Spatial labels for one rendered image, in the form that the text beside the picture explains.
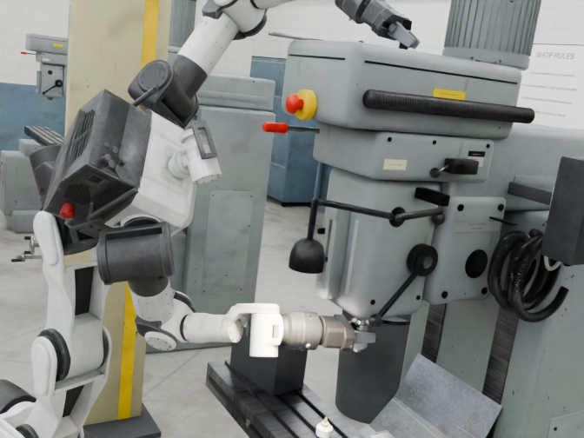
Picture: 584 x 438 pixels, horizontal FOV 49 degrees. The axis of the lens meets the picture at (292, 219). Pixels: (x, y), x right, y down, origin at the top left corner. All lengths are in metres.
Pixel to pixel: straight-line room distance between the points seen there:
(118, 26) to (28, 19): 7.32
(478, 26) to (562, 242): 0.51
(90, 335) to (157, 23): 1.61
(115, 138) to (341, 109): 0.49
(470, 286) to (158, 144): 0.79
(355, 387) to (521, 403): 1.98
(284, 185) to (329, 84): 7.54
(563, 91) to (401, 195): 5.09
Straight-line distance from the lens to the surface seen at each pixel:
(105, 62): 2.92
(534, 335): 1.66
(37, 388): 1.87
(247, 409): 1.86
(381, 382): 3.58
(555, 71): 6.48
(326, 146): 1.42
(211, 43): 1.61
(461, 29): 1.55
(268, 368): 1.90
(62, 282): 1.71
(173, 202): 1.42
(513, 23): 1.53
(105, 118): 1.41
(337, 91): 1.23
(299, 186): 8.89
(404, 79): 1.28
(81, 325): 1.78
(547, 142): 1.65
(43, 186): 1.76
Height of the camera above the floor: 1.82
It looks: 13 degrees down
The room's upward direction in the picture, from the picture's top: 7 degrees clockwise
